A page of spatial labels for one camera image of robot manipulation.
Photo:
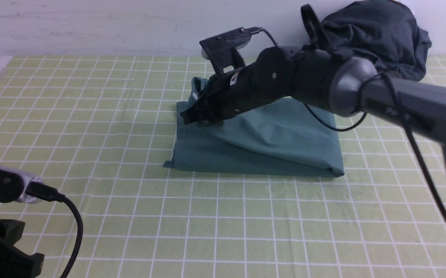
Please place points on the dark grey crumpled garment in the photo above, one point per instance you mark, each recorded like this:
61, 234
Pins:
385, 32

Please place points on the green long-sleeve top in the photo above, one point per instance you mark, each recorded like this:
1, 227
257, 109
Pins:
279, 139

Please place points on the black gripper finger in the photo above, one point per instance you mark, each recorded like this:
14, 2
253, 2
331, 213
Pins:
201, 113

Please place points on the green checkered tablecloth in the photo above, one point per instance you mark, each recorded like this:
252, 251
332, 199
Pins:
99, 128

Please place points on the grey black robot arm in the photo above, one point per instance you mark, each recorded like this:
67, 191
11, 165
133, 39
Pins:
318, 75

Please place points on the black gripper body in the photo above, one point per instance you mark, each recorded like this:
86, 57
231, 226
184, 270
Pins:
250, 88
13, 262

